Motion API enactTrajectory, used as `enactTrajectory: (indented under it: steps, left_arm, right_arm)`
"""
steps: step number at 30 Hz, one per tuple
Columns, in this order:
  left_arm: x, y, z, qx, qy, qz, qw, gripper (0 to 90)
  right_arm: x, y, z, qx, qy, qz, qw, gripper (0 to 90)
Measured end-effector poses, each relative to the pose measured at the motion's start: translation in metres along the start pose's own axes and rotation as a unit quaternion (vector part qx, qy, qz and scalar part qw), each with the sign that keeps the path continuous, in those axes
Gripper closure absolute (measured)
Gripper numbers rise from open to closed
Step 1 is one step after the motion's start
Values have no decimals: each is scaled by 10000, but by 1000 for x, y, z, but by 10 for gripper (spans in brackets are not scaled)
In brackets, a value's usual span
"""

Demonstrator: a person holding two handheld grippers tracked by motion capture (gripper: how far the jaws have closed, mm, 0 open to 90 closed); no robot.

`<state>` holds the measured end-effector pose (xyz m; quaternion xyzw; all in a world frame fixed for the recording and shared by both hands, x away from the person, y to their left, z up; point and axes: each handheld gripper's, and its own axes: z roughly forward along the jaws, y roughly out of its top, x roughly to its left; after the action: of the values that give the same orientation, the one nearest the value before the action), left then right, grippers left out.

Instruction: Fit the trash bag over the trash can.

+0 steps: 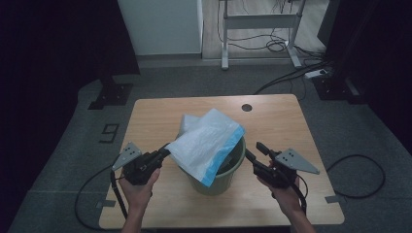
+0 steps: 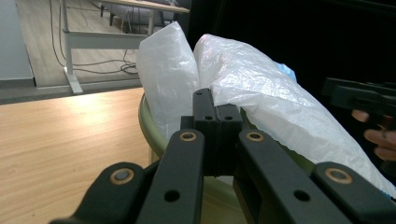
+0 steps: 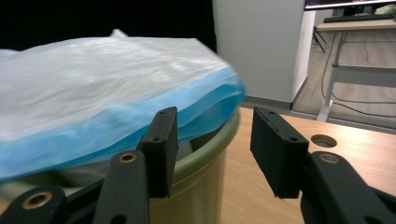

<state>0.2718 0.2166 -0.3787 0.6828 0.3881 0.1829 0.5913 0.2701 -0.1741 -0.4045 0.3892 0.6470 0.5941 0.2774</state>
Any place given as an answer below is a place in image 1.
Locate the grey tape strip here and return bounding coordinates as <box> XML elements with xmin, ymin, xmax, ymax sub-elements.
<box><xmin>325</xmin><ymin>194</ymin><xmax>343</xmax><ymax>205</ymax></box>
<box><xmin>95</xmin><ymin>199</ymin><xmax>117</xmax><ymax>209</ymax></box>

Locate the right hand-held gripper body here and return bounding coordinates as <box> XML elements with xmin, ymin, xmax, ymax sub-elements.
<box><xmin>253</xmin><ymin>148</ymin><xmax>321</xmax><ymax>189</ymax></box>

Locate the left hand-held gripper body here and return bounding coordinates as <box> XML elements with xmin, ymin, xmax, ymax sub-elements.
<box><xmin>111</xmin><ymin>141</ymin><xmax>163</xmax><ymax>186</ymax></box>

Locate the thick black floor cable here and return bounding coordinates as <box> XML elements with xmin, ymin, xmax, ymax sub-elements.
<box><xmin>253</xmin><ymin>60</ymin><xmax>332</xmax><ymax>96</ymax></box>

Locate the white power strip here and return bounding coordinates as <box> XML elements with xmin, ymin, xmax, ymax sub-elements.
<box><xmin>304</xmin><ymin>68</ymin><xmax>328</xmax><ymax>80</ymax></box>

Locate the white blue-edged trash bag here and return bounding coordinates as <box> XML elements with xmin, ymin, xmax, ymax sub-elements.
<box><xmin>164</xmin><ymin>107</ymin><xmax>246</xmax><ymax>188</ymax></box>

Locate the black curtain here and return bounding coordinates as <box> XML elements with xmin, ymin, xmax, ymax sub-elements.
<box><xmin>0</xmin><ymin>0</ymin><xmax>141</xmax><ymax>208</ymax></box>
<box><xmin>316</xmin><ymin>0</ymin><xmax>412</xmax><ymax>155</ymax></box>

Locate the black metal stand base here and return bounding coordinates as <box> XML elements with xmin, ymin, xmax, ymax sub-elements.
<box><xmin>87</xmin><ymin>76</ymin><xmax>134</xmax><ymax>111</ymax></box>
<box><xmin>311</xmin><ymin>75</ymin><xmax>368</xmax><ymax>105</ymax></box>

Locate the person's left hand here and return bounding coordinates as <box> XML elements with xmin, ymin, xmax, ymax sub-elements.
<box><xmin>118</xmin><ymin>167</ymin><xmax>161</xmax><ymax>212</ymax></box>

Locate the right hand-held gripper black cable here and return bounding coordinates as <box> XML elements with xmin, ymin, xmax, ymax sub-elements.
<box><xmin>291</xmin><ymin>174</ymin><xmax>308</xmax><ymax>216</ymax></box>

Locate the left hand-held gripper black cable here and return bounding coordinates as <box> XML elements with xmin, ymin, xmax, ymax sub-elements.
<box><xmin>74</xmin><ymin>164</ymin><xmax>130</xmax><ymax>231</ymax></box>

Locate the black floor cable loop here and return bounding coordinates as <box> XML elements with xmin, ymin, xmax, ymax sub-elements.
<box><xmin>326</xmin><ymin>153</ymin><xmax>387</xmax><ymax>200</ymax></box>

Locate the green plastic trash bin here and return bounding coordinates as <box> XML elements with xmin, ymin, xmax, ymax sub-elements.
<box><xmin>181</xmin><ymin>135</ymin><xmax>247</xmax><ymax>197</ymax></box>

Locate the thin black cable bundle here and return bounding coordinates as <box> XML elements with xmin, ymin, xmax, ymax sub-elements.
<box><xmin>216</xmin><ymin>0</ymin><xmax>326</xmax><ymax>55</ymax></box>

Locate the hand-held gripper black cable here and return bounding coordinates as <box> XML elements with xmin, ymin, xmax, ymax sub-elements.
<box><xmin>74</xmin><ymin>164</ymin><xmax>130</xmax><ymax>231</ymax></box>
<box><xmin>291</xmin><ymin>174</ymin><xmax>308</xmax><ymax>216</ymax></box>

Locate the white metal desk frame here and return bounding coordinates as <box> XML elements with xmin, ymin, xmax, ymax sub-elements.
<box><xmin>219</xmin><ymin>0</ymin><xmax>307</xmax><ymax>71</ymax></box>

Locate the white cabinet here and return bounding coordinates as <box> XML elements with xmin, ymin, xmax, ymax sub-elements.
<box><xmin>117</xmin><ymin>0</ymin><xmax>204</xmax><ymax>56</ymax></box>

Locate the person's right hand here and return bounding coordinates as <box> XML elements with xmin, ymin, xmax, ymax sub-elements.
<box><xmin>257</xmin><ymin>160</ymin><xmax>304</xmax><ymax>218</ymax></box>

